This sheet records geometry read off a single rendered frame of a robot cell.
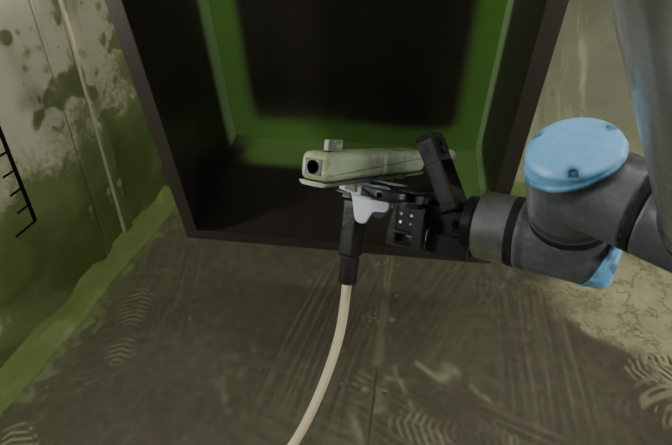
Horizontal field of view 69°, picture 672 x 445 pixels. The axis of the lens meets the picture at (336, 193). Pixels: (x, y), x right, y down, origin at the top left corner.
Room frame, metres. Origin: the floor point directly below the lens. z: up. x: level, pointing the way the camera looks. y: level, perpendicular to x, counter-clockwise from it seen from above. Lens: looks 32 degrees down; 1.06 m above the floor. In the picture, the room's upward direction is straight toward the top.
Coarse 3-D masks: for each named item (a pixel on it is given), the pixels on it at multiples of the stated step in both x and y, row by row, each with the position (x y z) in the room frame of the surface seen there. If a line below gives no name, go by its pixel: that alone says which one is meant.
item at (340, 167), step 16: (336, 144) 0.61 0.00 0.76; (304, 160) 0.58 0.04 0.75; (320, 160) 0.57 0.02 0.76; (336, 160) 0.57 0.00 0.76; (352, 160) 0.60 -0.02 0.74; (368, 160) 0.63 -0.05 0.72; (384, 160) 0.68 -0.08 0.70; (400, 160) 0.71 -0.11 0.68; (416, 160) 0.76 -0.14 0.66; (304, 176) 0.57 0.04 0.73; (320, 176) 0.56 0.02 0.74; (336, 176) 0.57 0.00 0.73; (352, 176) 0.60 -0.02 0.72; (368, 176) 0.64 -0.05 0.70; (384, 176) 0.67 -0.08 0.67; (400, 176) 0.71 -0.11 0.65; (352, 208) 0.62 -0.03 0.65; (352, 224) 0.61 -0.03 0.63; (352, 240) 0.60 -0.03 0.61; (352, 256) 0.59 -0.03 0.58; (352, 272) 0.58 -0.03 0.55
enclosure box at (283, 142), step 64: (128, 0) 0.76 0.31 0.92; (192, 0) 0.99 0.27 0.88; (256, 0) 1.05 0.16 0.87; (320, 0) 1.03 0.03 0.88; (384, 0) 1.02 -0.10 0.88; (448, 0) 1.00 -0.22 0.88; (512, 0) 0.94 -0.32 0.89; (128, 64) 0.72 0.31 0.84; (192, 64) 0.94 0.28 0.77; (256, 64) 1.09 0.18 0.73; (320, 64) 1.06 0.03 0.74; (384, 64) 1.04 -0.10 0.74; (448, 64) 1.02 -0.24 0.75; (512, 64) 0.84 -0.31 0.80; (192, 128) 0.90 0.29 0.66; (256, 128) 1.12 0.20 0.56; (320, 128) 1.10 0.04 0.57; (384, 128) 1.08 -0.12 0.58; (448, 128) 1.05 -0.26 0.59; (512, 128) 0.66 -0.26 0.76; (192, 192) 0.85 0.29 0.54; (256, 192) 0.93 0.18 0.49; (320, 192) 0.92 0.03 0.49
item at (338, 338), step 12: (348, 288) 0.58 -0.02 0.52; (348, 300) 0.57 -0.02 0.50; (336, 336) 0.55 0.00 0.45; (336, 348) 0.54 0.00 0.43; (336, 360) 0.54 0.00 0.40; (324, 372) 0.53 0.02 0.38; (324, 384) 0.52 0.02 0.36; (312, 408) 0.51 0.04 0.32; (300, 432) 0.50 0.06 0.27; (288, 444) 0.49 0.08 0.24
